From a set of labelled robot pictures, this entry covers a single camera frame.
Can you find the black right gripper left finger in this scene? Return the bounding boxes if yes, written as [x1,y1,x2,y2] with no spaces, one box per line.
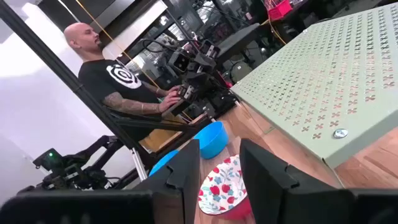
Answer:
[0,139,200,224]

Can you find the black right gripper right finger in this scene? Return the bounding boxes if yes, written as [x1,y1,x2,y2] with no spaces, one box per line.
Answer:
[239,139,398,224]

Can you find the blue plastic bowl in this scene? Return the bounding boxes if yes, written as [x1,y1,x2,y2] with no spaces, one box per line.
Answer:
[148,149,180,177]
[193,121,230,160]

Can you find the red bowls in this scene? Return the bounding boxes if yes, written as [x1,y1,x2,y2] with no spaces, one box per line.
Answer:
[198,154,253,221]

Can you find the person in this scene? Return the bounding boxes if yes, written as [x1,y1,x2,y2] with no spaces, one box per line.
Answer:
[63,21,187,153]

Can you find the green perforated metal shelf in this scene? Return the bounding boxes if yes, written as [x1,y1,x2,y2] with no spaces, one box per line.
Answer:
[230,1,398,169]

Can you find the black desk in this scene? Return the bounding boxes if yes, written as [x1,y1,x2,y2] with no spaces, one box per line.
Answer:
[216,23,262,62]

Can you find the red plastic crate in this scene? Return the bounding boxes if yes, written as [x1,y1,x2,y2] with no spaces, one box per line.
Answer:
[267,0,293,21]

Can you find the thin yellow cable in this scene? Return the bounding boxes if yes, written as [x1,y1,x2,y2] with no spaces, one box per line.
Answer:
[75,0,163,90]

